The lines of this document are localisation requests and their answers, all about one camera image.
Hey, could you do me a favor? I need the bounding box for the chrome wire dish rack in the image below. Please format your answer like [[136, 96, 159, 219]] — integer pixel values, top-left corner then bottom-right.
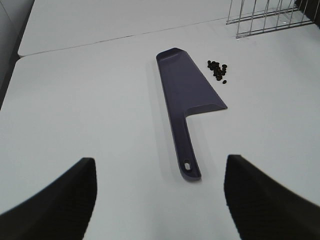
[[225, 0, 320, 39]]

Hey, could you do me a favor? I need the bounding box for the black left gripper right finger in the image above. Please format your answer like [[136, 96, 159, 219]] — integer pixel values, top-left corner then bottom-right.
[[223, 154, 320, 240]]

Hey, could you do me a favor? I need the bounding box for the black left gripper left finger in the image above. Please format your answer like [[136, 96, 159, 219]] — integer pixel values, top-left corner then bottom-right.
[[0, 157, 97, 240]]

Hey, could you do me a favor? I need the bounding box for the pile of coffee beans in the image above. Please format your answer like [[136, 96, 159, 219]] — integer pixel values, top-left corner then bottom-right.
[[207, 60, 228, 85]]

